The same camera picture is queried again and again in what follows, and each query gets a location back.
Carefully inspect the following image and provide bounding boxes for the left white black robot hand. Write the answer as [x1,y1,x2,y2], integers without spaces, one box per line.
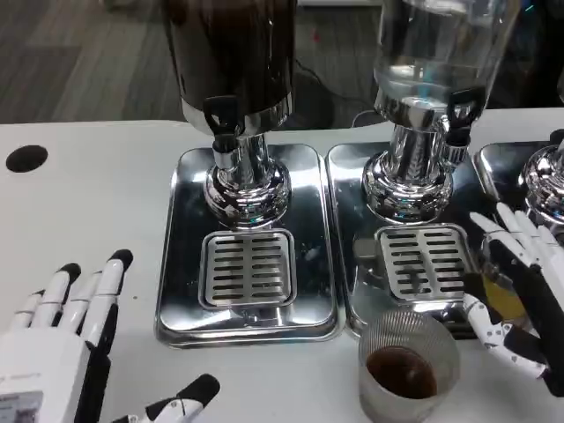
[0,249,221,423]

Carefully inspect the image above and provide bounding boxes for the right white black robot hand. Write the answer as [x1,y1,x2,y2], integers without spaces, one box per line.
[462,202,564,396]

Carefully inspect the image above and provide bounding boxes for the clear ribbed glass cup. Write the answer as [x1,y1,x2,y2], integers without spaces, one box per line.
[357,308,462,420]

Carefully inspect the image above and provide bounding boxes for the chrome drink dispenser base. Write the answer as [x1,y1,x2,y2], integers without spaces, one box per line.
[518,130,564,230]

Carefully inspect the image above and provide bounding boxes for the slotted steel drip grid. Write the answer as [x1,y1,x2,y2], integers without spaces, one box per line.
[197,228,295,308]
[375,224,482,301]

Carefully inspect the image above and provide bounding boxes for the steel drip tray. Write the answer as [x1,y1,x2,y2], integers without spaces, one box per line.
[324,143,500,341]
[471,140,564,265]
[153,147,341,350]

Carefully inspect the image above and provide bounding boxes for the black round counter grommet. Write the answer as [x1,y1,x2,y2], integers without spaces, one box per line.
[5,145,49,174]

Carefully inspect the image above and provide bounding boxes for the black tap lever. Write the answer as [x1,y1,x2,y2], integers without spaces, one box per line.
[202,95,240,137]
[445,85,486,146]

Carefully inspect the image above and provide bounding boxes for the clear water drink dispenser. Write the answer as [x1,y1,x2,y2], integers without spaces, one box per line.
[360,0,522,222]

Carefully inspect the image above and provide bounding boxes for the dark coffee drink dispenser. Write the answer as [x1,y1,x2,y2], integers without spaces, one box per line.
[160,0,297,231]

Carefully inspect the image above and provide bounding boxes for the black floor cable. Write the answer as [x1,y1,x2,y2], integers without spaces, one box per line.
[293,60,376,107]

